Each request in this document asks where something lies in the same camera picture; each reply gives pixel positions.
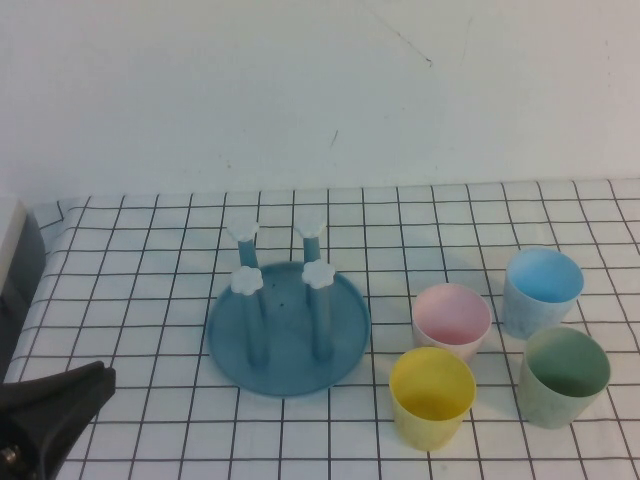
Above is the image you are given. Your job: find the yellow plastic cup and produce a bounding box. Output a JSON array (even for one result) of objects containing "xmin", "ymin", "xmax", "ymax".
[{"xmin": 388, "ymin": 346, "xmax": 477, "ymax": 453}]

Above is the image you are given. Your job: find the beige board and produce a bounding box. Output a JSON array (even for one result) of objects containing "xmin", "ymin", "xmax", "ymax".
[{"xmin": 0, "ymin": 195, "xmax": 27, "ymax": 297}]

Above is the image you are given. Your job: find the dark grey box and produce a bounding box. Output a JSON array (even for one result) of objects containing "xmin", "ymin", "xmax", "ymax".
[{"xmin": 0, "ymin": 212, "xmax": 49, "ymax": 385}]

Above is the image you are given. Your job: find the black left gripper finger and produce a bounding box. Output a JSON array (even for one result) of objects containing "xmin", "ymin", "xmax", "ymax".
[
  {"xmin": 44, "ymin": 366, "xmax": 118, "ymax": 480},
  {"xmin": 0, "ymin": 360, "xmax": 106, "ymax": 426}
]

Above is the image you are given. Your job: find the blue plastic cup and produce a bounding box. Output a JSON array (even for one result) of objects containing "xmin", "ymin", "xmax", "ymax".
[{"xmin": 502, "ymin": 247, "xmax": 585, "ymax": 342}]

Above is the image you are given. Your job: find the green plastic cup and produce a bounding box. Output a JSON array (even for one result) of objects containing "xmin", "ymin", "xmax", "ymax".
[{"xmin": 517, "ymin": 326, "xmax": 612, "ymax": 430}]

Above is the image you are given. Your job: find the blue cup stand with pegs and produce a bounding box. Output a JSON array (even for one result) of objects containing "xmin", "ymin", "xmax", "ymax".
[{"xmin": 205, "ymin": 214, "xmax": 372, "ymax": 400}]

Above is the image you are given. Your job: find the pink plastic cup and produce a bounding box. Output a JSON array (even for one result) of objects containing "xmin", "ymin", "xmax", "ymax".
[{"xmin": 412, "ymin": 282, "xmax": 492, "ymax": 365}]

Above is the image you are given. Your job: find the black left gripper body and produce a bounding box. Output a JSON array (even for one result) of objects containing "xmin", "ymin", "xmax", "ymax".
[{"xmin": 0, "ymin": 417, "xmax": 59, "ymax": 480}]

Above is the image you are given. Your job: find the white black-grid tablecloth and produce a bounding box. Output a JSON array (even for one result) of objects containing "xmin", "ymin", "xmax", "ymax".
[{"xmin": 0, "ymin": 178, "xmax": 640, "ymax": 480}]

